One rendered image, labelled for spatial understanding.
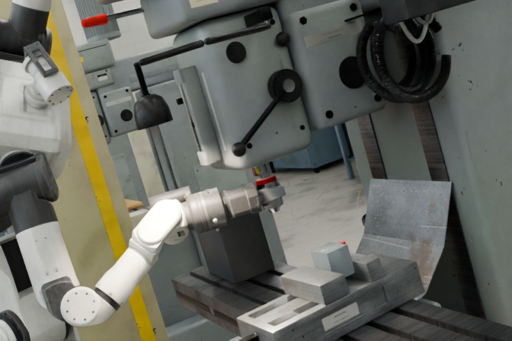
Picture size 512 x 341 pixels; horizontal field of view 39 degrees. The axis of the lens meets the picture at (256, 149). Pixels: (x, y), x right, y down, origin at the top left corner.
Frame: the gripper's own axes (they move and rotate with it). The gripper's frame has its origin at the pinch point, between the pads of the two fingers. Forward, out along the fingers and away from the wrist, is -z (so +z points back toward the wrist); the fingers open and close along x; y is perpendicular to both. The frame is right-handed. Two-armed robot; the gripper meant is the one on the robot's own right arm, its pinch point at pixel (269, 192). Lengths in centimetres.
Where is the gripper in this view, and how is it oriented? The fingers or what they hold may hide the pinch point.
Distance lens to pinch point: 160.8
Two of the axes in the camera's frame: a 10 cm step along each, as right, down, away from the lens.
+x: -1.3, -0.8, 9.9
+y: 2.6, 9.6, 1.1
